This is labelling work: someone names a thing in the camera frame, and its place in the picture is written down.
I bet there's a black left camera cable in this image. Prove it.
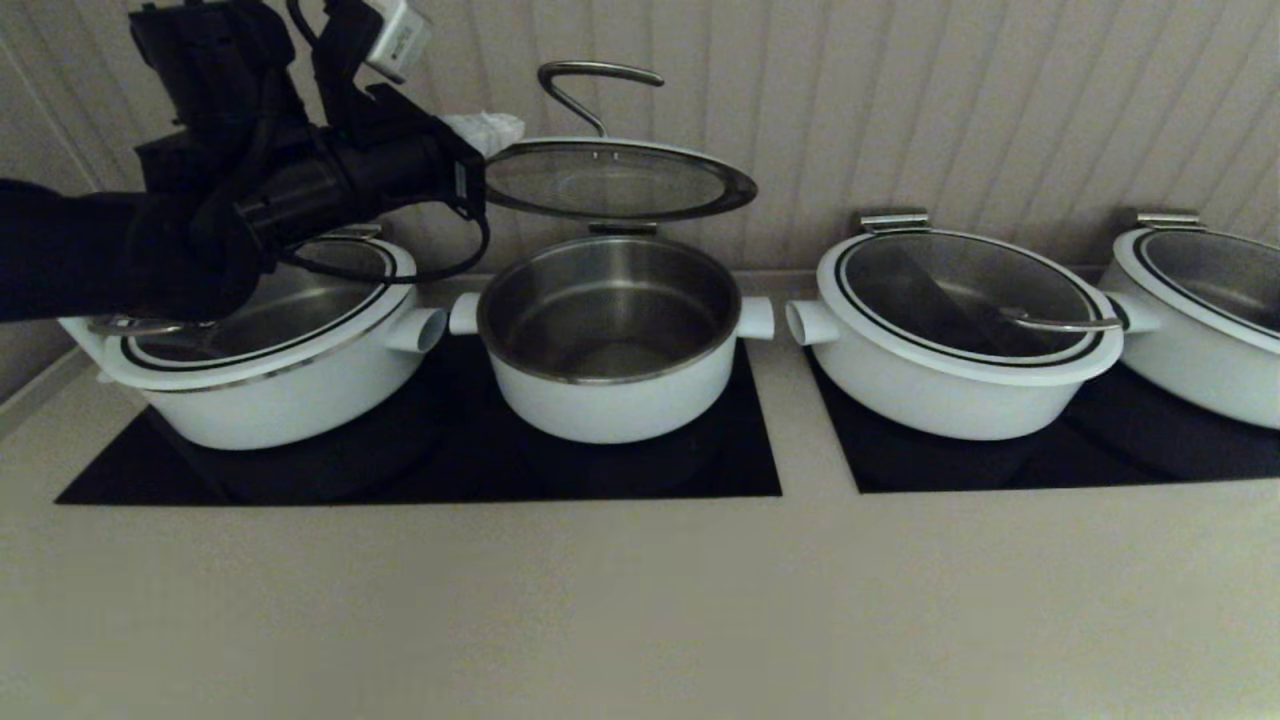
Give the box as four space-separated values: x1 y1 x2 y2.
288 0 336 51

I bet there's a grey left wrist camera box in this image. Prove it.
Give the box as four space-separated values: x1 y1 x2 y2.
362 0 433 85

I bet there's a white oval pot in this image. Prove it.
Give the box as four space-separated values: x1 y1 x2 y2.
1100 290 1280 431
60 305 448 451
785 298 1121 442

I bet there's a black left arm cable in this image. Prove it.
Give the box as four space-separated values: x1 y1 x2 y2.
270 210 492 285

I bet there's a black glass cooktop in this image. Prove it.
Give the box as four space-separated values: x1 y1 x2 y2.
57 335 783 506
805 350 1280 494

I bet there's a round glass lid white rim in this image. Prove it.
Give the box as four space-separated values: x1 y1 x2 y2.
483 61 758 223

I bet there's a white round pot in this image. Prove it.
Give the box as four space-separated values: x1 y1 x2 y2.
449 235 776 445

